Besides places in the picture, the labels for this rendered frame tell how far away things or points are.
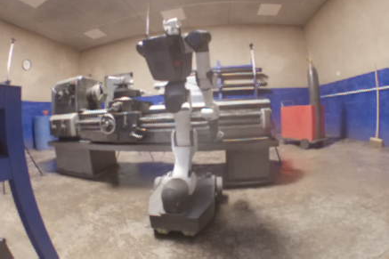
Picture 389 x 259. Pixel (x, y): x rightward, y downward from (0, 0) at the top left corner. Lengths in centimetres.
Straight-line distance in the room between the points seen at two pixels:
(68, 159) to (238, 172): 217
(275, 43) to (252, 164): 442
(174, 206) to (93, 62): 626
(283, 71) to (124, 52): 506
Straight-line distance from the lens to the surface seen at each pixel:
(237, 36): 551
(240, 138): 180
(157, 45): 107
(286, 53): 569
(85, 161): 243
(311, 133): 330
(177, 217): 107
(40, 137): 522
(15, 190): 59
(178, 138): 137
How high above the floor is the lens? 76
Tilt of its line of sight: level
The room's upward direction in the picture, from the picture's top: 3 degrees counter-clockwise
